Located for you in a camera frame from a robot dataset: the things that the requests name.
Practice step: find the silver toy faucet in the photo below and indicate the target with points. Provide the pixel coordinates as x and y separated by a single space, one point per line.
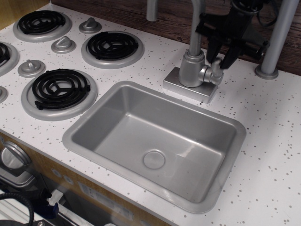
193 79

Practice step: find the silver stove knob left edge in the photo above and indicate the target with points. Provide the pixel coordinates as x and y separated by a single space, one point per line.
3 94

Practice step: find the silver stove knob front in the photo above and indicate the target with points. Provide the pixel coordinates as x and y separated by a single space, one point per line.
31 68

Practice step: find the silver stove knob back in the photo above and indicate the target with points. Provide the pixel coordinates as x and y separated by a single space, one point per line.
90 26

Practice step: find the silver faucet lever handle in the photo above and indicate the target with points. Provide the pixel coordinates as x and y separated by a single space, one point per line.
217 72

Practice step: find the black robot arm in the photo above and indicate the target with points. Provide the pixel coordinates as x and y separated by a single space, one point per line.
234 30

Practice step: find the left edge black burner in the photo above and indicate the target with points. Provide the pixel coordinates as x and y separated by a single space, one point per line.
9 57

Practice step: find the front right black burner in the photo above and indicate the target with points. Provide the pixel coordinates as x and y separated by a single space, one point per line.
59 95

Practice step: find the back right black burner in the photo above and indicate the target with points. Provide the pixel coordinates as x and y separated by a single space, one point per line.
112 50

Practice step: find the back left black burner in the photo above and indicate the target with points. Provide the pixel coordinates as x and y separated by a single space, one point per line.
42 26

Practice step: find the grey toy sink basin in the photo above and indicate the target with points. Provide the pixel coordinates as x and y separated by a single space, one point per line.
180 152

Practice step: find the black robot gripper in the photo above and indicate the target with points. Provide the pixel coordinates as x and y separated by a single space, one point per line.
235 31

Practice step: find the silver stove knob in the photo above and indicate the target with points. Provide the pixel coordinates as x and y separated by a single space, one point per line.
63 46
90 26
31 68

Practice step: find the silver oven dial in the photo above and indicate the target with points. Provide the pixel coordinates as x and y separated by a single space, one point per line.
14 159

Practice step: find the grey support pole with base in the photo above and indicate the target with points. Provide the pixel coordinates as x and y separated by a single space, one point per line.
268 69

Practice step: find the silver stove knob middle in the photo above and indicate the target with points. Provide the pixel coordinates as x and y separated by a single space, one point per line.
63 46

